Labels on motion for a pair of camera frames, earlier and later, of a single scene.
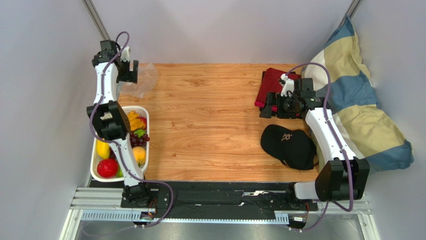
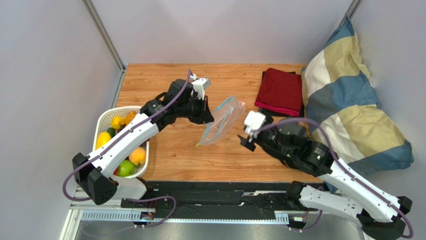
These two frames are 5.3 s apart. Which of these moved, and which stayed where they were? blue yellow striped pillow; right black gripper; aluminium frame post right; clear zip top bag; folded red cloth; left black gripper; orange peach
Moved: left black gripper; right black gripper; clear zip top bag
Stayed: blue yellow striped pillow; aluminium frame post right; folded red cloth; orange peach
